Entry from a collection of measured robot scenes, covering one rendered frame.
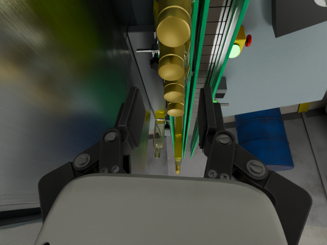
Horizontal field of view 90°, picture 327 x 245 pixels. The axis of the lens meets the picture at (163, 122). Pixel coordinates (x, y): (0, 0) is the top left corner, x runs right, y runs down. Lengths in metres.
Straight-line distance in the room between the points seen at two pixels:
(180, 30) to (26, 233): 0.24
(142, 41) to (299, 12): 0.46
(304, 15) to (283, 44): 0.17
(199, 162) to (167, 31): 2.96
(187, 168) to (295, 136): 1.79
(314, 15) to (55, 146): 0.71
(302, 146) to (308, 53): 2.40
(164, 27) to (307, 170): 3.07
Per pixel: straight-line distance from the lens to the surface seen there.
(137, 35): 0.56
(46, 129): 0.20
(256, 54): 0.84
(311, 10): 0.69
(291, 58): 0.93
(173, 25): 0.18
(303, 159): 3.18
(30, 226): 0.22
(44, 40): 0.21
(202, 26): 0.43
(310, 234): 3.15
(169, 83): 0.26
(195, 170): 3.12
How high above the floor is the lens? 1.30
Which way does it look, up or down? 23 degrees down
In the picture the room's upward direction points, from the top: 177 degrees counter-clockwise
